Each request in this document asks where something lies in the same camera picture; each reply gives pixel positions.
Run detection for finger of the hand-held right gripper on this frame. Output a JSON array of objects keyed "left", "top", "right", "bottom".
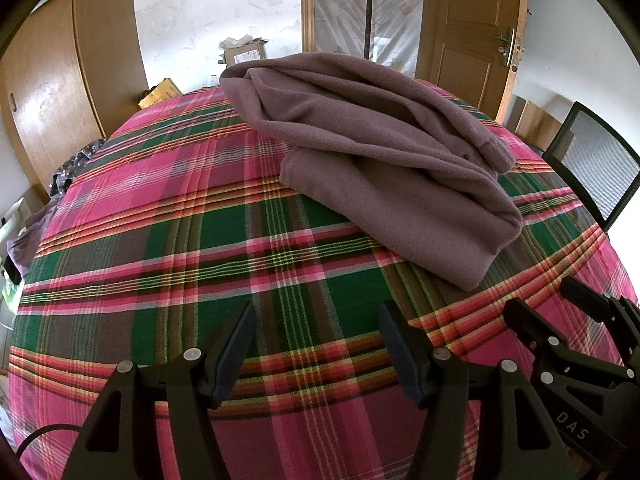
[
  {"left": 559, "top": 276, "right": 640, "bottom": 364},
  {"left": 501, "top": 298, "right": 637, "bottom": 387}
]

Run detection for wooden wardrobe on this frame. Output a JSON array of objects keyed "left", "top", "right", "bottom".
[{"left": 0, "top": 0, "right": 151, "bottom": 201}]

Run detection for plaid bed sheet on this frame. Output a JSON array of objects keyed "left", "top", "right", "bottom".
[{"left": 7, "top": 85, "right": 640, "bottom": 480}]

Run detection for doorway with plastic curtain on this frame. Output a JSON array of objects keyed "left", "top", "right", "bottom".
[{"left": 300, "top": 0, "right": 426, "bottom": 78}]

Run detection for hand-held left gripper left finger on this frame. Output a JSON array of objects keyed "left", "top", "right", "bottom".
[{"left": 62, "top": 301, "right": 259, "bottom": 480}]

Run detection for purple fleece pants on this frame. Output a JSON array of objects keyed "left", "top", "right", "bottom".
[{"left": 219, "top": 52, "right": 524, "bottom": 292}]

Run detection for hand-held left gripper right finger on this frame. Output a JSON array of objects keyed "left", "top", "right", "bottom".
[{"left": 377, "top": 300, "right": 569, "bottom": 480}]

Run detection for black mesh chair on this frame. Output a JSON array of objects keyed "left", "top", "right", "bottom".
[{"left": 542, "top": 101, "right": 640, "bottom": 233}]

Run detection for wooden board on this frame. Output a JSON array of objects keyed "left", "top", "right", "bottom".
[{"left": 512, "top": 97, "right": 566, "bottom": 148}]

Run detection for metal door handle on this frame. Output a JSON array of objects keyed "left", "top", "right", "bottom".
[{"left": 487, "top": 26, "right": 526, "bottom": 69}]

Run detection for lilac bedding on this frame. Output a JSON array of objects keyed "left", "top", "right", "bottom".
[{"left": 7, "top": 205, "right": 58, "bottom": 276}]

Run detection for brown cardboard box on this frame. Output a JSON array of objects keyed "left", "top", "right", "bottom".
[{"left": 217, "top": 37, "right": 269, "bottom": 68}]

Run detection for yellow cardboard box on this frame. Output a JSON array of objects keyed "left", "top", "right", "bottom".
[{"left": 139, "top": 77, "right": 182, "bottom": 110}]

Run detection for grey floral cloth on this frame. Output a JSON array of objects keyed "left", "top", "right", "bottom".
[{"left": 50, "top": 137, "right": 108, "bottom": 196}]

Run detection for wooden door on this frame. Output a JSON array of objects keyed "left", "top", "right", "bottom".
[{"left": 415, "top": 0, "right": 531, "bottom": 123}]

